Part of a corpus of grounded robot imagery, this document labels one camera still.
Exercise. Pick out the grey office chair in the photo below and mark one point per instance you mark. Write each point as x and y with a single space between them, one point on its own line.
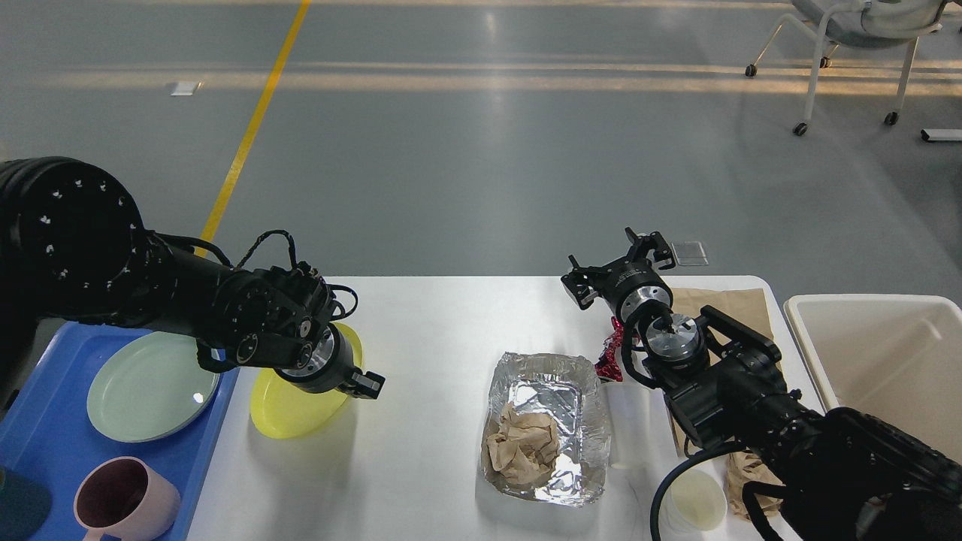
871 25

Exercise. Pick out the floor outlet plate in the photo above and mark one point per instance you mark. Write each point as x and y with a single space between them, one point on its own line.
690 254
184 88

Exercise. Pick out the crumpled brown paper ball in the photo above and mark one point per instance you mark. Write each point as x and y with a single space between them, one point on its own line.
525 448

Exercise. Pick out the floor outlet plate right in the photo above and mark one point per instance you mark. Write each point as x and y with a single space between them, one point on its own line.
690 254

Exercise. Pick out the white object far right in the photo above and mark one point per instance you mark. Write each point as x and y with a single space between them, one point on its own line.
941 135

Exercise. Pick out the brown paper bag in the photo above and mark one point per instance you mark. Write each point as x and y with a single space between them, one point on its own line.
748 307

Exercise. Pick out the white paper cup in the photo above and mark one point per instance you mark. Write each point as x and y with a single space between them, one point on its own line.
694 502

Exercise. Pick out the yellow plate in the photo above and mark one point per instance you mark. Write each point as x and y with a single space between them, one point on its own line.
279 410

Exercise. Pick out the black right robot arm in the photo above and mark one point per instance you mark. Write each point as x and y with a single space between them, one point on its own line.
843 475

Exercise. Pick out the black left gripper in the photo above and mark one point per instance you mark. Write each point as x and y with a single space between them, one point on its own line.
335 366

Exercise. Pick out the floor outlet plate left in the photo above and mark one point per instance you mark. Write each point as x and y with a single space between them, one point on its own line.
184 88

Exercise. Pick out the pale green plate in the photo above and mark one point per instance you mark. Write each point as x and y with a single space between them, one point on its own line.
150 389

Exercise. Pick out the blue plastic tray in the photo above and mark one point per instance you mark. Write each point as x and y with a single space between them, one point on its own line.
48 437

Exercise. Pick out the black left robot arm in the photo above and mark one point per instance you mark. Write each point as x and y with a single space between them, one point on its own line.
74 247

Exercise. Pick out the red snack wrapper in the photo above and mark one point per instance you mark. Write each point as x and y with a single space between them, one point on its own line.
607 367

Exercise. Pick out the pink mug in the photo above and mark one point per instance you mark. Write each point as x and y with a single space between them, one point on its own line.
126 499

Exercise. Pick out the dark teal mug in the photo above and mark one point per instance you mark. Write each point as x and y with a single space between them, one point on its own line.
25 506

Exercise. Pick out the aluminium foil tray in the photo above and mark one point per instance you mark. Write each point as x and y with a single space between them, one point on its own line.
568 389

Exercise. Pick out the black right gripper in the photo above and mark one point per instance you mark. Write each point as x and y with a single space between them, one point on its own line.
629 286

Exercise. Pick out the white plastic bin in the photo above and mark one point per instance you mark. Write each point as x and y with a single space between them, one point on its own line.
896 357

